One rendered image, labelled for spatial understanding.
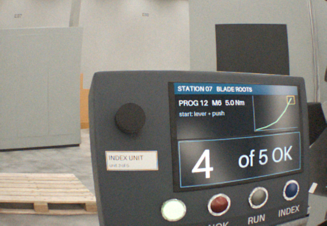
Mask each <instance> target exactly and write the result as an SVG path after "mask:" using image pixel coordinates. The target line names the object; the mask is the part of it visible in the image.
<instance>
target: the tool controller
mask: <svg viewBox="0 0 327 226"><path fill-rule="evenodd" d="M88 106H89V132H90V147H91V163H92V173H93V182H94V190H95V198H96V205H97V212H98V219H99V226H275V225H278V224H282V223H285V222H289V221H292V220H296V219H299V218H302V217H304V216H306V215H307V212H308V200H309V118H308V105H307V96H306V87H305V80H304V78H303V77H300V76H288V75H274V74H260V73H243V72H225V71H202V70H99V71H97V72H95V73H94V75H93V78H92V82H91V87H90V91H89V95H88ZM216 138H224V142H225V184H220V185H212V186H204V187H195V188H185V189H179V168H178V146H177V141H178V140H192V139H216ZM290 180H295V181H296V182H297V183H298V186H299V191H298V194H297V195H296V197H295V198H294V199H292V200H285V199H284V198H283V196H282V189H283V187H284V185H285V184H286V183H287V182H288V181H290ZM257 187H263V188H265V189H266V191H267V193H268V198H267V201H266V203H265V204H264V205H263V206H261V207H259V208H256V209H255V208H252V207H250V206H249V204H248V196H249V194H250V192H251V191H252V190H253V189H254V188H257ZM219 193H222V194H225V195H227V196H228V197H229V199H230V207H229V209H228V210H227V211H226V212H225V213H224V214H222V215H219V216H214V215H211V214H210V213H209V212H208V210H207V203H208V200H209V199H210V198H211V197H212V196H213V195H215V194H219ZM168 199H179V200H181V201H182V202H183V203H184V204H185V206H186V213H185V215H184V216H183V217H182V218H181V219H179V220H177V221H168V220H166V219H164V218H163V217H162V216H161V213H160V208H161V205H162V204H163V202H165V201H166V200H168Z"/></svg>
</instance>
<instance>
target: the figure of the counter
mask: <svg viewBox="0 0 327 226"><path fill-rule="evenodd" d="M177 146H178V168H179V189H185V188H195V187H204V186H212V185H220V184H225V142H224V138H216V139H192V140H178V141H177Z"/></svg>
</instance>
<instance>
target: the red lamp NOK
mask: <svg viewBox="0 0 327 226"><path fill-rule="evenodd" d="M229 207H230V199H229V197H228V196H227V195H225V194H222V193H219V194H215V195H213V196H212V197H211V198H210V199H209V200H208V203H207V210H208V212H209V213H210V214H211V215H214V216H219V215H222V214H224V213H225V212H226V211H227V210H228V209H229Z"/></svg>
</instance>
